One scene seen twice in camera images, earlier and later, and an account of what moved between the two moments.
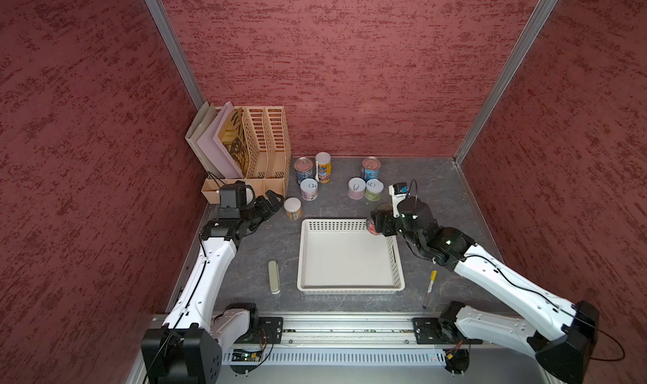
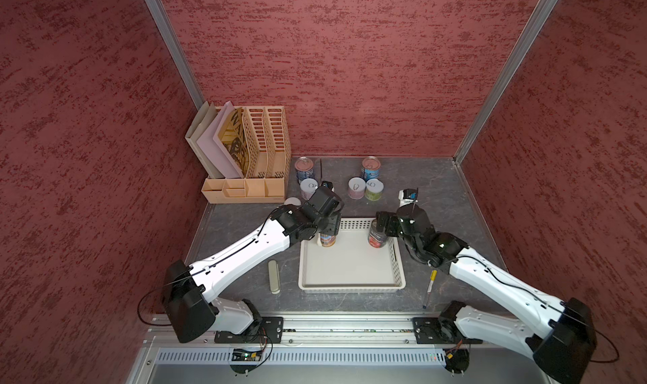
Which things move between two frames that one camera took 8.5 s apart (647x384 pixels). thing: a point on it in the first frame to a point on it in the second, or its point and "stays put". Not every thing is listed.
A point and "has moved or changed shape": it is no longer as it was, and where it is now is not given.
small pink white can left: [309, 189] stays put
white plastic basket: [339, 257] stays put
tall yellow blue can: [323, 168] to [328, 240]
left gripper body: [248, 214] to [316, 224]
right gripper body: [401, 226] stays put
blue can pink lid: [371, 168] stays put
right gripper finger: [390, 226] stays put
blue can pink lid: [304, 168] stays put
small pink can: [356, 188] stays put
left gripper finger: [275, 200] to [329, 223]
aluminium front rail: [398, 331] stays put
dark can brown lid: [371, 226] has moved or changed shape
